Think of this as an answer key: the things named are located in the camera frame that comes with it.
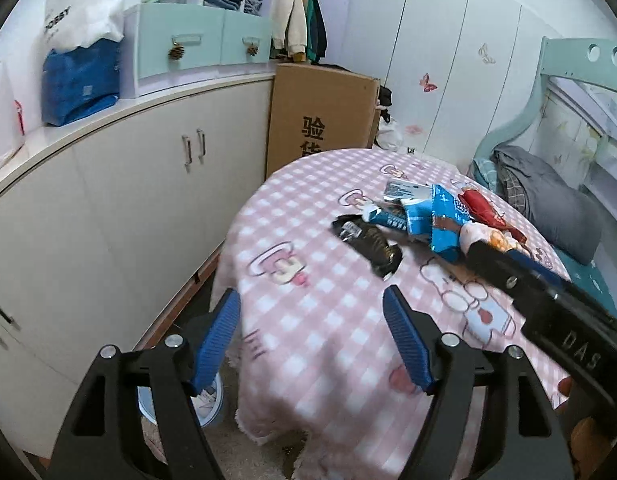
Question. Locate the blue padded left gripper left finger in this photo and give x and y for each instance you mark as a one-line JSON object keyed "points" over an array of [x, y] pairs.
{"points": [[214, 335]]}

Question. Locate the white wardrobe with butterflies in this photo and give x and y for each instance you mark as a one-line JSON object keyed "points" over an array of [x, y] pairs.
{"points": [[460, 68]]}

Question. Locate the mint green drawer unit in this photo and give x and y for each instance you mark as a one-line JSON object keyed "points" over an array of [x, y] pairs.
{"points": [[167, 45]]}

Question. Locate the blue white snack bag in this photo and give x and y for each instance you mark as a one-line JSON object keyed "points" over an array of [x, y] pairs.
{"points": [[426, 212]]}

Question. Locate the white red plastic bag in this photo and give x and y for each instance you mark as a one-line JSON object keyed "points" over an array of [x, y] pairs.
{"points": [[11, 132]]}

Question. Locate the blue fabric bag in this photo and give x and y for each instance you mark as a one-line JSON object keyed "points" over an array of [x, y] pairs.
{"points": [[79, 83]]}

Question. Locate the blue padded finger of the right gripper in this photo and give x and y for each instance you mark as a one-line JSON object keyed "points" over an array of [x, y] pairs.
{"points": [[531, 265]]}

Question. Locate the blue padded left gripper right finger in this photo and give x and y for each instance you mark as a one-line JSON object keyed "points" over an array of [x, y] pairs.
{"points": [[416, 335]]}

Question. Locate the grey clothes pile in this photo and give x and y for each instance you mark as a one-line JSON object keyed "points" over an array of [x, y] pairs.
{"points": [[567, 218]]}

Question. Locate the light blue plastic trash bin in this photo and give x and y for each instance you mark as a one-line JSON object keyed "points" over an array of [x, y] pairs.
{"points": [[209, 404]]}

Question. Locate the long white floor cabinet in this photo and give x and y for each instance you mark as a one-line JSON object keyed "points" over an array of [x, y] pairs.
{"points": [[101, 230]]}

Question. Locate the hanging beige jacket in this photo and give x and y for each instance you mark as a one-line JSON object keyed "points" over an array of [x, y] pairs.
{"points": [[289, 30]]}

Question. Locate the black snack wrapper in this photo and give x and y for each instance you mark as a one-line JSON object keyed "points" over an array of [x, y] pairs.
{"points": [[369, 242]]}

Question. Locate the white plastic shopping bag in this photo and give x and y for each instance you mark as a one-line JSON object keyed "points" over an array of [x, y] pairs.
{"points": [[72, 24]]}

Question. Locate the red snack wrapper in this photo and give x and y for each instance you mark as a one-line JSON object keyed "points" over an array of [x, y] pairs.
{"points": [[483, 211]]}

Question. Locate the brown cardboard box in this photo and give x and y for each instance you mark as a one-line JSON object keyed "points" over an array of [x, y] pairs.
{"points": [[316, 109]]}

